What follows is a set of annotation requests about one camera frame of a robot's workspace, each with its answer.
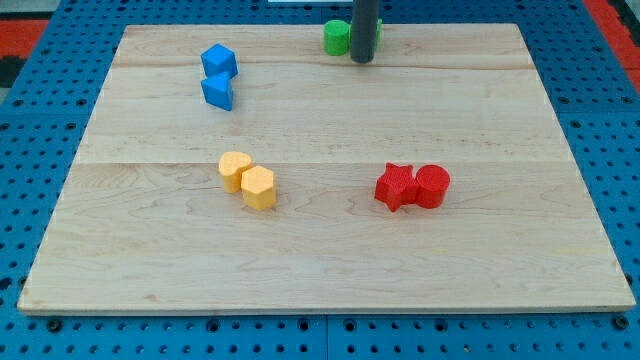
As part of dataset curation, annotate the green block behind rod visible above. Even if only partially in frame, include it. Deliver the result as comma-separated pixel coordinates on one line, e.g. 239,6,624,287
374,18,383,51

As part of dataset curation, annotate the blue cube block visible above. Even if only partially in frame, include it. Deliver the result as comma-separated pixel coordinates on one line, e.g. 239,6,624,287
201,44,238,78

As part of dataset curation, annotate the yellow heart block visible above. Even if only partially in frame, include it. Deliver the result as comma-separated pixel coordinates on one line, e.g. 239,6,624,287
218,151,253,193

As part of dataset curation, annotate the light wooden board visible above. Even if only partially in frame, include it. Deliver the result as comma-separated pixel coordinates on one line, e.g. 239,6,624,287
18,24,636,316

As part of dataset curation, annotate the yellow hexagon block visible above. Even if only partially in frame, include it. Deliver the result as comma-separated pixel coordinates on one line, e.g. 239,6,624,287
241,166,276,211

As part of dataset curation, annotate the red star block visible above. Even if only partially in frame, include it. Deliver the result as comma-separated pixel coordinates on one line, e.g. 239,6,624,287
374,163,419,212

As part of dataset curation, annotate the blue triangle block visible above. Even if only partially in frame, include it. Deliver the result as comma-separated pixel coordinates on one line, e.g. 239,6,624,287
201,72,234,111

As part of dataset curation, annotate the green cylinder block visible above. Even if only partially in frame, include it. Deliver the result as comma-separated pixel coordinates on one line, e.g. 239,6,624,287
323,20,350,56

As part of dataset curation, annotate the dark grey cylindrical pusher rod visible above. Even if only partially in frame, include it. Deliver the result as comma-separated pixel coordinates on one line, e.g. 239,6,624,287
350,0,380,64

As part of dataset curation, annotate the red cylinder block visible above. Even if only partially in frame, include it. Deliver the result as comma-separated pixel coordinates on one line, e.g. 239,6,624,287
415,164,451,209

